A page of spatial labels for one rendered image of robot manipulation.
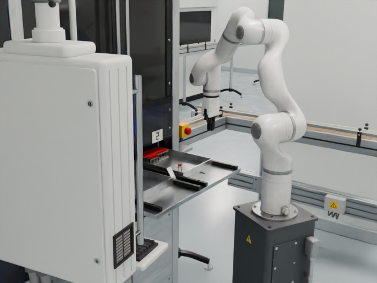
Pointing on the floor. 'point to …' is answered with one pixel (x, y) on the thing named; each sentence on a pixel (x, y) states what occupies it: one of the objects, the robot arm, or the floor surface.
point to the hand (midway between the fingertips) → (210, 126)
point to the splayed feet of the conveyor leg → (196, 258)
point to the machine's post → (173, 144)
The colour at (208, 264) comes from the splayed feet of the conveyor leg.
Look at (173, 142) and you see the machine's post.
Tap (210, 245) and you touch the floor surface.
